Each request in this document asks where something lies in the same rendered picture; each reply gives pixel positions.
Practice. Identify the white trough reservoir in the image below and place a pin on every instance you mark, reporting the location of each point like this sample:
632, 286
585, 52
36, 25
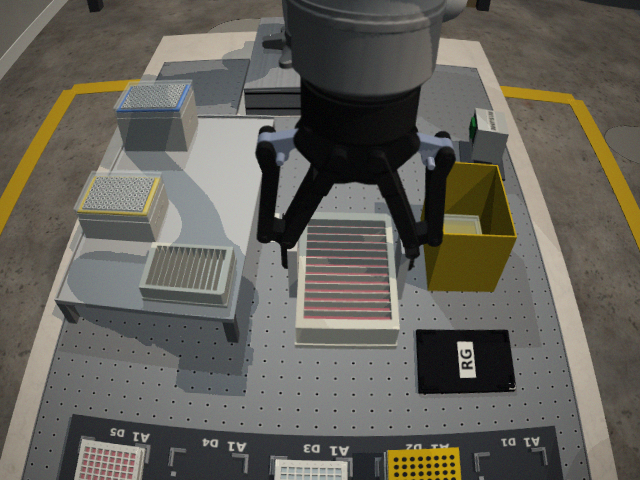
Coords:
207, 292

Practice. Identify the beige well plate with pink wells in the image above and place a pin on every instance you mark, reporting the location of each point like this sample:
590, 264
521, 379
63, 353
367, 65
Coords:
107, 461

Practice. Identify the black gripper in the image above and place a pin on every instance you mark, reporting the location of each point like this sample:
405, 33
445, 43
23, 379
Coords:
371, 122

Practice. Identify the black flat rectangular pad with rg label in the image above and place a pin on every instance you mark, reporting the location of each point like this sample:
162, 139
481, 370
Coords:
464, 361

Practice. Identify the yellow open-top box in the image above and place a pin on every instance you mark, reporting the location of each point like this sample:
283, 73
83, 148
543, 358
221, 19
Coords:
472, 262

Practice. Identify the grey flat table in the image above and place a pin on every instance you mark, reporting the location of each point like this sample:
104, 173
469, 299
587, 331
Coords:
212, 191

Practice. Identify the yellow tip rack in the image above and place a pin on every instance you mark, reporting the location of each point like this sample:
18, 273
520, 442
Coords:
421, 464

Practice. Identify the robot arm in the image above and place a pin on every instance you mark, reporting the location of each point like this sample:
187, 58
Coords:
366, 48

